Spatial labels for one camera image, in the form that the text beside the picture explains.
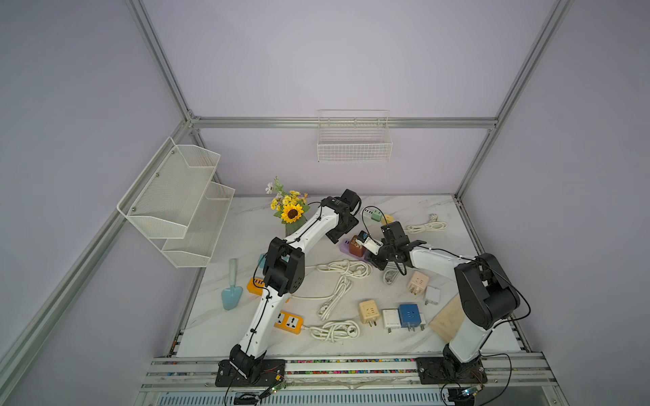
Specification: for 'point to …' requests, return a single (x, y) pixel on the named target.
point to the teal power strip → (263, 261)
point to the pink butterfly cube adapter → (417, 282)
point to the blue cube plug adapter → (409, 315)
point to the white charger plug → (391, 319)
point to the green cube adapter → (377, 216)
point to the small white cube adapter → (432, 294)
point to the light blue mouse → (230, 296)
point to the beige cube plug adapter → (368, 312)
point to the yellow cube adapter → (387, 219)
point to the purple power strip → (344, 248)
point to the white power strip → (367, 213)
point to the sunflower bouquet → (290, 205)
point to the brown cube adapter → (355, 248)
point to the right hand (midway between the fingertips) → (372, 255)
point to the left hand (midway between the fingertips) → (347, 231)
